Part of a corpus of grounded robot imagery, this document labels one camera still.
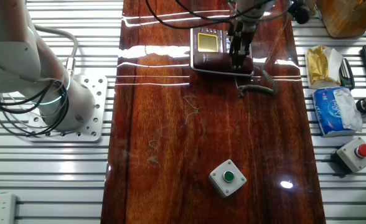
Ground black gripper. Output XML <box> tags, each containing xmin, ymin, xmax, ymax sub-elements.
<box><xmin>228</xmin><ymin>20</ymin><xmax>257</xmax><ymax>69</ymax></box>

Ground dark red telephone handset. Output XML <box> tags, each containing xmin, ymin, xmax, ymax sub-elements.
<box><xmin>192</xmin><ymin>52</ymin><xmax>254</xmax><ymax>75</ymax></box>

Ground grey phone cord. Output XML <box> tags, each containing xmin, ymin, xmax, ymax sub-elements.
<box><xmin>235</xmin><ymin>66</ymin><xmax>279</xmax><ymax>98</ymax></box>

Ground dark red telephone base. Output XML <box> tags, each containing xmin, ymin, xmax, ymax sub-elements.
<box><xmin>189</xmin><ymin>26</ymin><xmax>255</xmax><ymax>78</ymax></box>

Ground gold tissue pack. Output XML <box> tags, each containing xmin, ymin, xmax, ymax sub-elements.
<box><xmin>304</xmin><ymin>45</ymin><xmax>344</xmax><ymax>90</ymax></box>

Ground glossy red-brown wooden board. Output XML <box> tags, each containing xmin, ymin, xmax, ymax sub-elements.
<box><xmin>100</xmin><ymin>0</ymin><xmax>327</xmax><ymax>224</ymax></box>

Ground blue tissue pack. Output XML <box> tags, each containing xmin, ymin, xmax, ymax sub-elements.
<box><xmin>311</xmin><ymin>86</ymin><xmax>364</xmax><ymax>138</ymax></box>

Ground dark green comb-like item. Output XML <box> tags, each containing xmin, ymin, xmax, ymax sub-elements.
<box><xmin>339</xmin><ymin>58</ymin><xmax>355</xmax><ymax>91</ymax></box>

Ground brown cardboard box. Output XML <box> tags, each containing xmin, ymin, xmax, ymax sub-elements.
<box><xmin>315</xmin><ymin>0</ymin><xmax>366</xmax><ymax>39</ymax></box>

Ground grey green-button box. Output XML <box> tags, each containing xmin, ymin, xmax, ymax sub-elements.
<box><xmin>208</xmin><ymin>159</ymin><xmax>248</xmax><ymax>199</ymax></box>

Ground grey red-button emergency stop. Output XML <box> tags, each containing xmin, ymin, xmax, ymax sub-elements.
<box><xmin>331</xmin><ymin>136</ymin><xmax>366</xmax><ymax>174</ymax></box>

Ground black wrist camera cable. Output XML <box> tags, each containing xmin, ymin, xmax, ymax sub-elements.
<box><xmin>144</xmin><ymin>0</ymin><xmax>293</xmax><ymax>30</ymax></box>

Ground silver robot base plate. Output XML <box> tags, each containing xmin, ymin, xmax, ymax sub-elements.
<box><xmin>26</xmin><ymin>74</ymin><xmax>108</xmax><ymax>143</ymax></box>

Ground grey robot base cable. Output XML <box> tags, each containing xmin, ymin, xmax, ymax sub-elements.
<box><xmin>33</xmin><ymin>24</ymin><xmax>80</xmax><ymax>76</ymax></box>

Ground black base cable bundle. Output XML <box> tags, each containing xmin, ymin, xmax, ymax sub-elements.
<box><xmin>0</xmin><ymin>79</ymin><xmax>71</xmax><ymax>138</ymax></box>

